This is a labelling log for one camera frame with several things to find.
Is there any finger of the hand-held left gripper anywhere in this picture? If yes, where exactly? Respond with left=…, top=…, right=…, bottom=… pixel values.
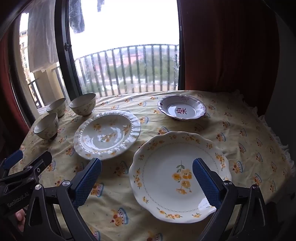
left=0, top=150, right=24, bottom=177
left=0, top=151, right=53, bottom=193

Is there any person's left hand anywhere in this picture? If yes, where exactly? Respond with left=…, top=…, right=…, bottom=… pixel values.
left=15, top=208, right=27, bottom=232

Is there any black window frame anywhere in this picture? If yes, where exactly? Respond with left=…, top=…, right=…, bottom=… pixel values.
left=7, top=0, right=186, bottom=130

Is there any red-rimmed white plate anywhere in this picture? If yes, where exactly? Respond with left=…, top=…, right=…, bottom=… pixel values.
left=157, top=94, right=207, bottom=121

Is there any balcony railing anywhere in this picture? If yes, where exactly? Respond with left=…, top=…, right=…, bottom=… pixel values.
left=28, top=44, right=180, bottom=107

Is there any cream floral bowl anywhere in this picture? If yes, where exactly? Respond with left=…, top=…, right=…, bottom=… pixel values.
left=34, top=112, right=59, bottom=140
left=46, top=98, right=67, bottom=118
left=69, top=93, right=97, bottom=116

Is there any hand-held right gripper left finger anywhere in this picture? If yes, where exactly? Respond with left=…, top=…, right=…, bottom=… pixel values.
left=23, top=158, right=102, bottom=241

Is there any yellow printed tablecloth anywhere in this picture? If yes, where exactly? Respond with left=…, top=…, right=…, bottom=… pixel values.
left=8, top=89, right=290, bottom=241

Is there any red curtain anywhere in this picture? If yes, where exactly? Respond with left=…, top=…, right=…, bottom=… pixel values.
left=0, top=35, right=30, bottom=163
left=178, top=0, right=281, bottom=116

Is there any large scalloped yellow-flower plate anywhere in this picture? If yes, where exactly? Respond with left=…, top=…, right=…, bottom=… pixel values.
left=129, top=131, right=232, bottom=223

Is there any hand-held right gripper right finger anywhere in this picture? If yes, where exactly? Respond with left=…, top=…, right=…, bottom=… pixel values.
left=192, top=158, right=275, bottom=241

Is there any ribbed beaded yellow-flower plate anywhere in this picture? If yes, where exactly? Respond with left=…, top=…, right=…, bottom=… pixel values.
left=73, top=110, right=141, bottom=161

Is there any white hanging cloth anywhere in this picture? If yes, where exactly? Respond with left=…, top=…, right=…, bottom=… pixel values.
left=27, top=0, right=60, bottom=73

